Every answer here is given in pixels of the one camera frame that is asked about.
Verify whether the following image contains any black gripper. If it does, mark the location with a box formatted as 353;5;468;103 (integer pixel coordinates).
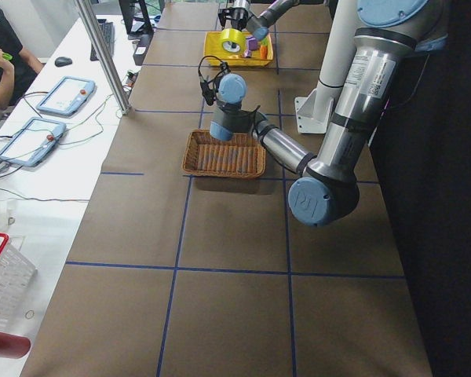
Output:
228;0;250;31
214;92;226;112

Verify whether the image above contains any yellow tape roll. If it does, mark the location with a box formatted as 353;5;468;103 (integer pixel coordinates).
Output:
220;28;246;55

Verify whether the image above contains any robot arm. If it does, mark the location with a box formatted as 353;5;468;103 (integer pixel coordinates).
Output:
199;1;450;226
218;0;338;41

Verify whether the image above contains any yellow woven basket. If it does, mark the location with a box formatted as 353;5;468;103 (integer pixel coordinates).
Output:
203;30;274;67

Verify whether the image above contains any brown wicker basket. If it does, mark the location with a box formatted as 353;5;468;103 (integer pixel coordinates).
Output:
182;130;266;179

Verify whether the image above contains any white plastic basket red rim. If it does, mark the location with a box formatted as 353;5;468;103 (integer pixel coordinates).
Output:
0;233;36;331

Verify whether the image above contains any purple foam cube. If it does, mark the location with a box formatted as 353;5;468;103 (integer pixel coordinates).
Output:
246;35;259;51

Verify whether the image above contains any orange toy carrot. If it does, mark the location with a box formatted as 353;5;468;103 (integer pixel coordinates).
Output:
259;37;269;60

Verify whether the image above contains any black keyboard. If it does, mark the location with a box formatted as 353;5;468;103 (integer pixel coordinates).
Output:
97;19;115;57

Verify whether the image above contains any far teach pendant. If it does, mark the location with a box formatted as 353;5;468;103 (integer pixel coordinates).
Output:
36;76;96;117

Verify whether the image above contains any teach pendant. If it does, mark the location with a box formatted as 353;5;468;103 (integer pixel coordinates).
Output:
0;117;67;167
36;76;96;117

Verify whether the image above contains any black computer mouse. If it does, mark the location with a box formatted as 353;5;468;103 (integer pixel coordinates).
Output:
54;57;73;68

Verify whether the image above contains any near teach pendant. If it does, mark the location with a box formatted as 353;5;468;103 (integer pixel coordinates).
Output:
0;117;67;167

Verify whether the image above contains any seated person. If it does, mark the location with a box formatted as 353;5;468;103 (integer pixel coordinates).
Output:
0;24;44;111

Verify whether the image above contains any red cylinder bottle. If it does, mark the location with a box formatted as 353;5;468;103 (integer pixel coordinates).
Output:
0;332;31;359

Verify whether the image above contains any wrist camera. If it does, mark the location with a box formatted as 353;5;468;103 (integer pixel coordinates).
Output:
217;8;235;29
199;75;219;106

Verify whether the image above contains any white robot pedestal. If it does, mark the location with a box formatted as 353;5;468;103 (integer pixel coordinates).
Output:
295;0;362;134

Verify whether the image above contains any aluminium frame post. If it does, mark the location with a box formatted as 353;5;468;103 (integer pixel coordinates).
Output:
75;0;131;115

